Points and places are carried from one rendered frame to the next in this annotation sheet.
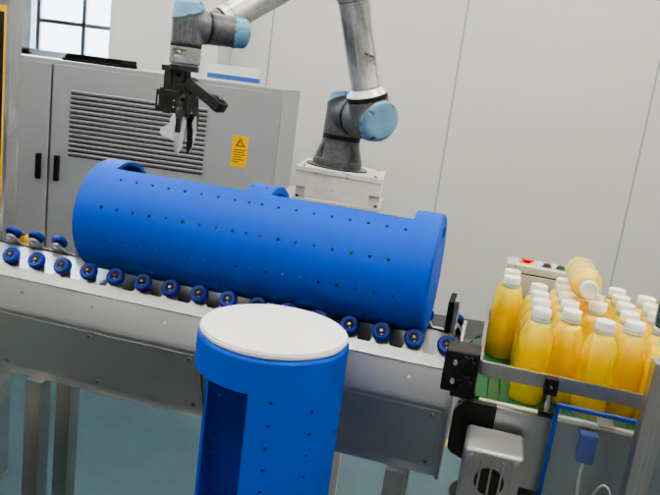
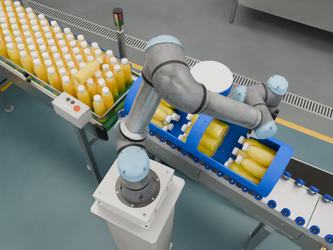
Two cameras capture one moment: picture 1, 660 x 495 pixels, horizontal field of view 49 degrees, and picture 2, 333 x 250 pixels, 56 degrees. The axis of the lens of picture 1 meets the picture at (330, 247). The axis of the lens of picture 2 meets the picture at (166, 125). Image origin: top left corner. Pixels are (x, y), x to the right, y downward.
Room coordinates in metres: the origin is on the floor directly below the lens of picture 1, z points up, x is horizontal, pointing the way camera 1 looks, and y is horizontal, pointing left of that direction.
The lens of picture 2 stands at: (2.68, 0.29, 2.48)
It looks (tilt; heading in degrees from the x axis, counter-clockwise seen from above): 55 degrees down; 200
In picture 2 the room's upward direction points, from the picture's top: 2 degrees clockwise
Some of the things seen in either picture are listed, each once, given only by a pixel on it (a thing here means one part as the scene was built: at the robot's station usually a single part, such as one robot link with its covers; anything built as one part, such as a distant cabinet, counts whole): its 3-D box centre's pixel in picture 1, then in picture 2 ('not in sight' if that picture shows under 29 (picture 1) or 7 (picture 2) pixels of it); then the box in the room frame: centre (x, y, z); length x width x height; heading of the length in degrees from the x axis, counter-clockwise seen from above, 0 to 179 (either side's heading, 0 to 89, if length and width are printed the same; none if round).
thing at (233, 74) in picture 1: (234, 74); not in sight; (3.51, 0.56, 1.48); 0.24 x 0.12 x 0.08; 93
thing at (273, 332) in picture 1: (274, 329); (210, 76); (1.28, 0.08, 1.03); 0.28 x 0.28 x 0.01
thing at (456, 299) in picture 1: (451, 320); not in sight; (1.62, -0.31, 0.99); 0.10 x 0.02 x 0.12; 167
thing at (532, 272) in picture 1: (542, 283); (72, 109); (1.85, -0.57, 1.05); 0.20 x 0.10 x 0.10; 77
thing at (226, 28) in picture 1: (223, 30); (250, 98); (1.86, 0.33, 1.59); 0.11 x 0.11 x 0.08; 33
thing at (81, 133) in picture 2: not in sight; (89, 156); (1.85, -0.57, 0.50); 0.04 x 0.04 x 1.00; 77
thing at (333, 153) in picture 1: (339, 150); (137, 181); (2.21, 0.01, 1.30); 0.15 x 0.15 x 0.10
